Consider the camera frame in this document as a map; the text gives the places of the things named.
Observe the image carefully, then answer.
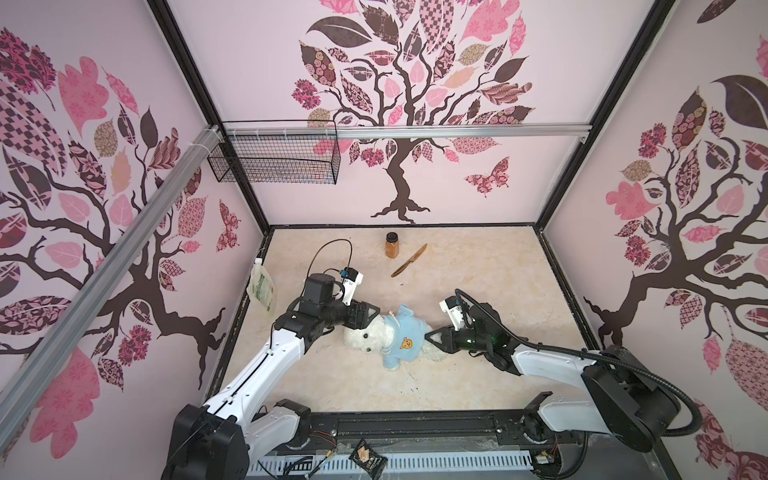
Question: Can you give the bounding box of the left aluminium rail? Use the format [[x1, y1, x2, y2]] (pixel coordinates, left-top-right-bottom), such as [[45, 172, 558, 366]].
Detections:
[[1, 125, 222, 447]]

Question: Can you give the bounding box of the white green refill pouch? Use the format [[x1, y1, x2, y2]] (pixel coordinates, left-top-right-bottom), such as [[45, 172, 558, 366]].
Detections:
[[246, 258, 276, 316]]

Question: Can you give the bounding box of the black wire basket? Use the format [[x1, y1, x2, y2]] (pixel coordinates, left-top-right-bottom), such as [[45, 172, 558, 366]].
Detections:
[[208, 119, 341, 185]]

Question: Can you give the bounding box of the left camera black cable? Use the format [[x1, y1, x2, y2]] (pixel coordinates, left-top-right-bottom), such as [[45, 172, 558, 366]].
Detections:
[[305, 238, 355, 283]]

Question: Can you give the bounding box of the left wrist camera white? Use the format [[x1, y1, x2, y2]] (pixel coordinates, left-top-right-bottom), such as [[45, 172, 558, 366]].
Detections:
[[340, 267, 364, 306]]

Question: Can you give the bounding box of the white teddy bear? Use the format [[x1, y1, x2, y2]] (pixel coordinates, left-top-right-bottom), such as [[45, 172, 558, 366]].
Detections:
[[344, 312, 447, 363]]

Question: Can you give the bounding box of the small black brown packet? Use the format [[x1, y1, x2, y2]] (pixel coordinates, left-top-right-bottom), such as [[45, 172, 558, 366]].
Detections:
[[349, 439, 389, 480]]

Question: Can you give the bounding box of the rear aluminium rail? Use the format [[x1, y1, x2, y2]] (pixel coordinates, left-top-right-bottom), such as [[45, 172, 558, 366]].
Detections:
[[225, 123, 592, 140]]

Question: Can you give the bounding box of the light blue bear hoodie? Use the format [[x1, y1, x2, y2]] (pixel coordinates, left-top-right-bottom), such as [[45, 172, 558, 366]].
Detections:
[[381, 305, 430, 370]]

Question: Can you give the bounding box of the black corrugated cable hose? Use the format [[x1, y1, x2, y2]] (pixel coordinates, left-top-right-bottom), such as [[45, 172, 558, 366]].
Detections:
[[453, 289, 704, 438]]

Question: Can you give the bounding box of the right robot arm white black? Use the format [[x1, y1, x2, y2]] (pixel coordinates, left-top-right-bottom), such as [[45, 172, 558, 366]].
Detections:
[[425, 297, 682, 452]]

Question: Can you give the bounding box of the aluminium rail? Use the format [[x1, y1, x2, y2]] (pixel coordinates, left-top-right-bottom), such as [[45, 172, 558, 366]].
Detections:
[[225, 123, 592, 140], [1, 125, 222, 447]]

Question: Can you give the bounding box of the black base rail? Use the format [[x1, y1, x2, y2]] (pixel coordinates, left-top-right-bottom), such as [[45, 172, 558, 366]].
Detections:
[[251, 407, 655, 454]]

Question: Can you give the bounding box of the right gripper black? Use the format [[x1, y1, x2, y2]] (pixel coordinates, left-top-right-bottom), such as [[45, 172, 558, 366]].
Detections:
[[424, 323, 490, 355]]

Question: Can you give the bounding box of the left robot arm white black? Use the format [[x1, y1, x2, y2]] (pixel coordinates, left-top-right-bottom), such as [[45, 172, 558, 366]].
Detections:
[[161, 267, 380, 479]]

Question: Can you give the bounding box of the white slotted cable duct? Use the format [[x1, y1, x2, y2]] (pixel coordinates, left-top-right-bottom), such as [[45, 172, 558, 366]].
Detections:
[[246, 451, 533, 479]]

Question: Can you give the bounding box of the amber spice jar black lid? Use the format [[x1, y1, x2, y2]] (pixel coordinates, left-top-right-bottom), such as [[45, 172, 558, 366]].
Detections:
[[385, 232, 399, 259]]

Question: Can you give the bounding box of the wooden knife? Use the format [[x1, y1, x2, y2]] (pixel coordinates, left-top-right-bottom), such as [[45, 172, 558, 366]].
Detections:
[[391, 243, 428, 278]]

